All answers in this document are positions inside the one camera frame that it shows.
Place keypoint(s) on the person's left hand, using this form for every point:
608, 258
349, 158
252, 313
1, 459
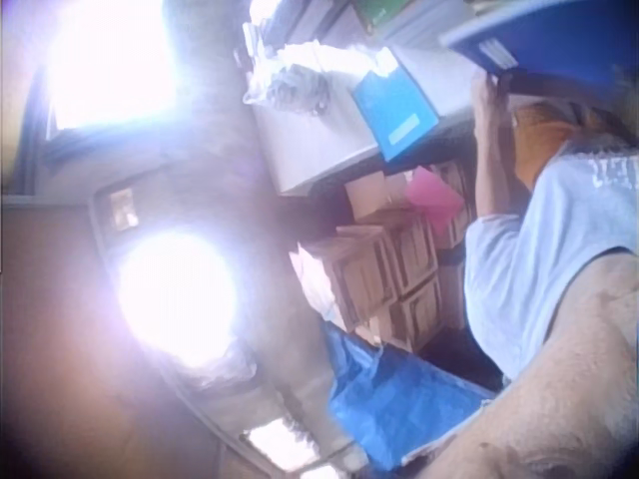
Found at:
486, 97

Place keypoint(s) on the person's left fingers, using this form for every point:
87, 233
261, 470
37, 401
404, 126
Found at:
488, 80

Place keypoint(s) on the large blue folder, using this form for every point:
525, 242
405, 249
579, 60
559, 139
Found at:
554, 35

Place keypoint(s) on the orange cloth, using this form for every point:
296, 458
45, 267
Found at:
544, 135

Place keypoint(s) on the small blue folder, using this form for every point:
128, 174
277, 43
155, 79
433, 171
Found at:
394, 112

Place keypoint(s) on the pink folder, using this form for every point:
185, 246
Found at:
435, 199

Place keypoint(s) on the white plastic bag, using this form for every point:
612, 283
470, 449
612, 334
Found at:
304, 75

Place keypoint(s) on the white table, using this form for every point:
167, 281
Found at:
309, 144

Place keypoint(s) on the stack of cardboard boxes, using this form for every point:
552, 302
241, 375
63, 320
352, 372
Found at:
379, 269

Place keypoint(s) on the blue tarp bag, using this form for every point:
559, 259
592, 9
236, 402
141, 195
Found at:
399, 399

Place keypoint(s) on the window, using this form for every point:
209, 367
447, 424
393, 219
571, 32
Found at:
110, 60

